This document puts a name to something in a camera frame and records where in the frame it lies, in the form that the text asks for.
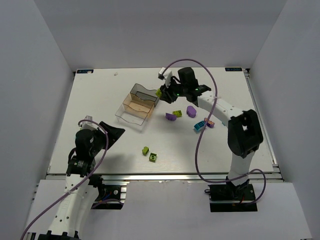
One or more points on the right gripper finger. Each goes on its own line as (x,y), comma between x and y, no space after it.
(165,91)
(168,98)

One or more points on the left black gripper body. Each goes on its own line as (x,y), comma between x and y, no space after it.
(102,136)

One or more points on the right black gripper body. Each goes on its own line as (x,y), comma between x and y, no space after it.
(170,93)

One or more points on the green printed lego brick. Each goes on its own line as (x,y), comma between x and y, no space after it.
(177,113)

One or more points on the small green lego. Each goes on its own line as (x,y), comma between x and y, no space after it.
(145,150)

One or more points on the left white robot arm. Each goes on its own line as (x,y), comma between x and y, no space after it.
(82,186)

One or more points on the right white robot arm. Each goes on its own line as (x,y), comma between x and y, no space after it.
(244,131)

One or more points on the purple arched lego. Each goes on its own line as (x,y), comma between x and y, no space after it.
(170,117)

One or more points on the purple rounded lego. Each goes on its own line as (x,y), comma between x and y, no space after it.
(191,111)

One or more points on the clear translucent container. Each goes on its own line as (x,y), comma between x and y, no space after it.
(132,119)

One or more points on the grey translucent container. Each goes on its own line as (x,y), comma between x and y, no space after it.
(145,94)

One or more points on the blue printed lego brick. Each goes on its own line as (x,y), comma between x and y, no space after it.
(199,126)

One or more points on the right corner label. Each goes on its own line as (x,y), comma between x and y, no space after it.
(233,69)

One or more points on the corner label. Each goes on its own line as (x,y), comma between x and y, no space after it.
(233,69)
(84,71)

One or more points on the purple orange lego piece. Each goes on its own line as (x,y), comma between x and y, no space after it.
(209,123)

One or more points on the green square lego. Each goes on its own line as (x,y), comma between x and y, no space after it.
(153,157)

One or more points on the left corner label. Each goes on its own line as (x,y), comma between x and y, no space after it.
(84,71)

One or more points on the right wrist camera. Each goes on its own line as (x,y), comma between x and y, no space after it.
(165,74)

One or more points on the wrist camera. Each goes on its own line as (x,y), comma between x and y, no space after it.
(87,124)
(165,74)

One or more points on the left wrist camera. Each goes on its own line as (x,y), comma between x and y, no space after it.
(87,124)

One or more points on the aluminium table rail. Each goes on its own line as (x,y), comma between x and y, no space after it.
(169,177)

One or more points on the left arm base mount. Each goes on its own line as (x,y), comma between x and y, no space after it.
(111,194)

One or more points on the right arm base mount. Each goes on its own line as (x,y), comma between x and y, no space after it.
(222,201)

